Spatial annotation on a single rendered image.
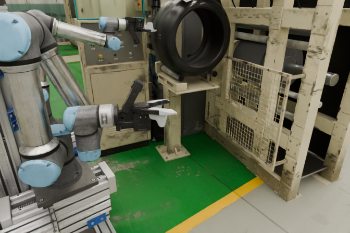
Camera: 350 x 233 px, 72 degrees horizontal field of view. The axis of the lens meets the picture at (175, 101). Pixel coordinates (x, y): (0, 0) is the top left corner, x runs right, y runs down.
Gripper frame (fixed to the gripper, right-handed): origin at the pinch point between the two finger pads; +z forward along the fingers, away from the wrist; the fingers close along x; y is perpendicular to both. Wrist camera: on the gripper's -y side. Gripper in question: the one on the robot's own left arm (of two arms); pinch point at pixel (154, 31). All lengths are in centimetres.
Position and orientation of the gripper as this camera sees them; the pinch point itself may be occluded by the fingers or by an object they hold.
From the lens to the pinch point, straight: 166.5
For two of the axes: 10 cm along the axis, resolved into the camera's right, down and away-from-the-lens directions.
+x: -4.2, -3.4, 8.4
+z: 9.0, -0.4, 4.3
